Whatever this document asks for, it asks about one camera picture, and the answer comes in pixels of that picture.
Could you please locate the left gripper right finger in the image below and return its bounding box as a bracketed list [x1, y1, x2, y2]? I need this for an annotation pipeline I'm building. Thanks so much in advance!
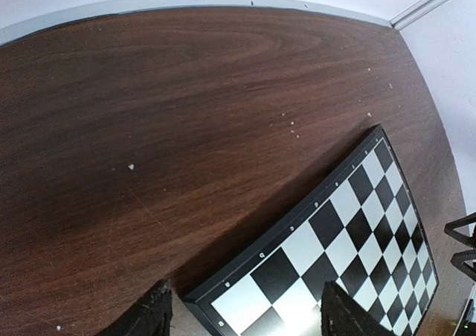
[321, 281, 387, 336]

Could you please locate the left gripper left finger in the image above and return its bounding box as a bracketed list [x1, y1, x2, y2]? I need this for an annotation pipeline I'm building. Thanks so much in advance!
[97, 280, 173, 336]

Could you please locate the black white chess board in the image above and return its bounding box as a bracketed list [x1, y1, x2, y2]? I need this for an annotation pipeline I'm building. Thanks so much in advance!
[182, 125, 439, 335]

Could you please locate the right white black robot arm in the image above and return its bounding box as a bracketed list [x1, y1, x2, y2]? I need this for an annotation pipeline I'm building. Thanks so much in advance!
[444, 213, 475, 335]

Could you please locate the right aluminium frame post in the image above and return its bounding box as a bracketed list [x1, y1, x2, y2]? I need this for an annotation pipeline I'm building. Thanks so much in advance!
[390, 0, 451, 30]

